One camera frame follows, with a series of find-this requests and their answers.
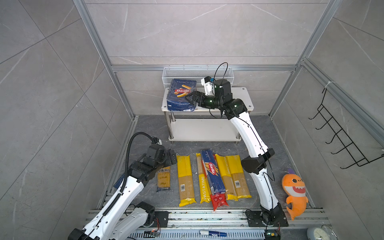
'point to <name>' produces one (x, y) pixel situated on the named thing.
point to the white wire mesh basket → (196, 74)
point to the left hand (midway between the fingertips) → (168, 152)
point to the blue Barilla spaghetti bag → (217, 182)
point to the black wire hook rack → (349, 147)
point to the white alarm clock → (326, 232)
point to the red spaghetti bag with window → (218, 200)
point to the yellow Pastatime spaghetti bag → (204, 188)
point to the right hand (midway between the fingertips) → (190, 98)
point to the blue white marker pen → (203, 232)
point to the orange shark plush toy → (294, 187)
